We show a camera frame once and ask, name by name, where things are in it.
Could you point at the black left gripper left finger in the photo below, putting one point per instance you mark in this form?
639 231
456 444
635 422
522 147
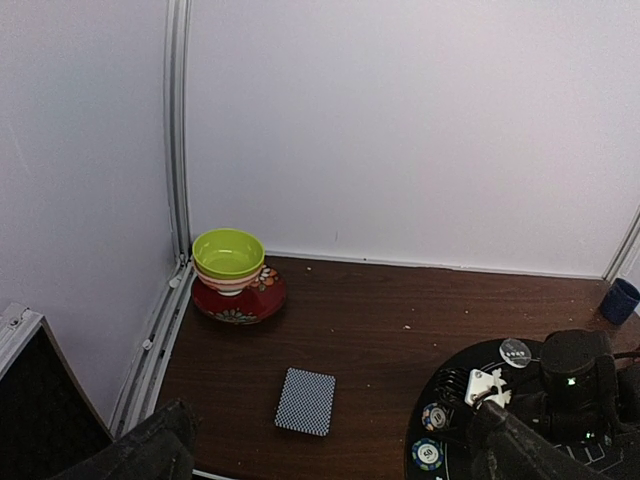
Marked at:
160 447

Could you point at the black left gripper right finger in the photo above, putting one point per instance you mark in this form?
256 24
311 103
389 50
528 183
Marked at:
503 447

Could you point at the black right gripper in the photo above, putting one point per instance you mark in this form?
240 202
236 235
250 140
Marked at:
579 396

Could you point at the blue white chip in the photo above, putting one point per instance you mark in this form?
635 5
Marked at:
435 417

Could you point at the green poker chip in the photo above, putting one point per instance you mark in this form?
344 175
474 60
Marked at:
427 454

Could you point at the clear round dealer button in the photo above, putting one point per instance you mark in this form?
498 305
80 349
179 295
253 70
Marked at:
515 353

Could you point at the round black poker mat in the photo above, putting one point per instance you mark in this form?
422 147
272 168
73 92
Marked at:
448 384

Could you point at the dark blue enamel mug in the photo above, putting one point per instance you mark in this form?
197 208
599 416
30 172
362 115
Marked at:
620 302

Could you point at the aluminium poker case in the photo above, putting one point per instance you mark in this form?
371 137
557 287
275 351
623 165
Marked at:
48 424

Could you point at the blue playing card deck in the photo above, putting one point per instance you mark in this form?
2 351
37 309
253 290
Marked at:
306 402

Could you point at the green bowl on red saucer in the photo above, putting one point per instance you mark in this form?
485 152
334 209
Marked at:
233 283

